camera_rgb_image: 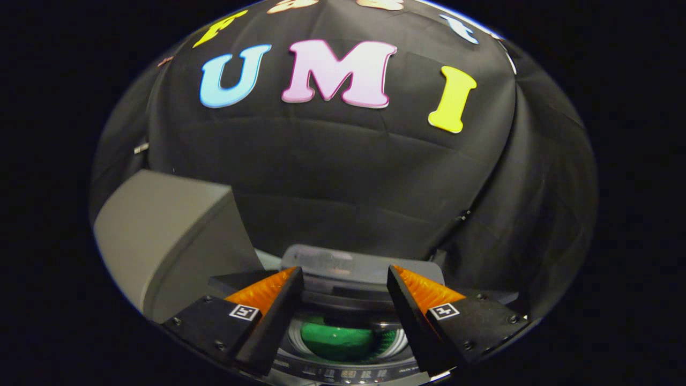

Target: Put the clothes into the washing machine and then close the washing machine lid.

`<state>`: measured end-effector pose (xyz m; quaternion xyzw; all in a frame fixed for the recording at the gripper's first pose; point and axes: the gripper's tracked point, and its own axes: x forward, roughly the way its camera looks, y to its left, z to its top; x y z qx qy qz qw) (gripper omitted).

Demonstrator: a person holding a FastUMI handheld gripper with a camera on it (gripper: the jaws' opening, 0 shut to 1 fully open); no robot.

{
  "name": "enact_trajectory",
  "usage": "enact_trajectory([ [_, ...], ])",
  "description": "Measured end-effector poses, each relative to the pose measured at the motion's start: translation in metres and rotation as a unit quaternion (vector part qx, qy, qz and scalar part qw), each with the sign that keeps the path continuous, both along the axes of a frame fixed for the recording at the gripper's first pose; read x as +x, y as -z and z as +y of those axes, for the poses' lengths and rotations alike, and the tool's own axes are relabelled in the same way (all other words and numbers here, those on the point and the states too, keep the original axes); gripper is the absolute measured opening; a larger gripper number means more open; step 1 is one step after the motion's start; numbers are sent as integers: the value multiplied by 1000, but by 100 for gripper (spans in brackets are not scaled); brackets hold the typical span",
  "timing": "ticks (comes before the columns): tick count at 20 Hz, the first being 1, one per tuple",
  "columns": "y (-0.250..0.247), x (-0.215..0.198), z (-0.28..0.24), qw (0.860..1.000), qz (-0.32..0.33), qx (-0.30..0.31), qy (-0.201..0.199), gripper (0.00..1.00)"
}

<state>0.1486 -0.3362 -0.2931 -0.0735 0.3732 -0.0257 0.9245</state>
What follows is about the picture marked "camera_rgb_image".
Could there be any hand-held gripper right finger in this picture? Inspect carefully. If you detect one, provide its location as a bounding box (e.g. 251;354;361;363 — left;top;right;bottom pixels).
387;265;530;377

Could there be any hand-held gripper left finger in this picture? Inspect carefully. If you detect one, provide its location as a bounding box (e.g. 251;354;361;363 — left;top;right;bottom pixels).
160;266;305;377

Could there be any green polo shirt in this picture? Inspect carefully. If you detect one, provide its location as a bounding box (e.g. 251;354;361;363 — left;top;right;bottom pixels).
300;315;399;362

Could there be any grey washing machine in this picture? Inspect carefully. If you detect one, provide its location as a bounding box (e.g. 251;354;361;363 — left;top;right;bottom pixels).
208;267;520;385

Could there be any grey box cabinet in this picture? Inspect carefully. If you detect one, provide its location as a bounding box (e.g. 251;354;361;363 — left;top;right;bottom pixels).
93;170;264;324

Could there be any black backdrop cloth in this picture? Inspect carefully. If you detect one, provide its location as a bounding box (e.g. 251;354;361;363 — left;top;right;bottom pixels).
90;0;600;322

